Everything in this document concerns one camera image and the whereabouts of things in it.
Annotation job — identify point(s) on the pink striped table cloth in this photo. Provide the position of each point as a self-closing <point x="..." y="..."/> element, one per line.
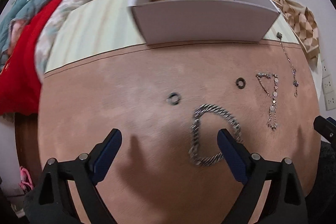
<point x="150" y="93"/>

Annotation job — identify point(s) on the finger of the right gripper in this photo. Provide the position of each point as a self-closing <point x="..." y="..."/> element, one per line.
<point x="325" y="129"/>
<point x="331" y="120"/>

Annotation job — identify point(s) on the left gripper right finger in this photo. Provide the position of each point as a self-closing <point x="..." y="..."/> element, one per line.
<point x="235" y="154"/>

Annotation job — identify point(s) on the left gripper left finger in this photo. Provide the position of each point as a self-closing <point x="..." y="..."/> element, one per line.
<point x="103" y="155"/>

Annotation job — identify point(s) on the pink slipper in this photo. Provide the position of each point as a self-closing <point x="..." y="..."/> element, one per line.
<point x="26" y="183"/>

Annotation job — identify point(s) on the white wall socket strip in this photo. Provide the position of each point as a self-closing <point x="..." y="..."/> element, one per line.
<point x="328" y="87"/>

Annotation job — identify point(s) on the red bed blanket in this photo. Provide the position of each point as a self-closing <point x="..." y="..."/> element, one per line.
<point x="20" y="86"/>

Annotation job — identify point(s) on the white cardboard box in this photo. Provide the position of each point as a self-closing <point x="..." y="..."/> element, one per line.
<point x="166" y="21"/>

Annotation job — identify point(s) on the beige geometric patterned scarf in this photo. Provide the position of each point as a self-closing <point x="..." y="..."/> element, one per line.
<point x="303" y="24"/>

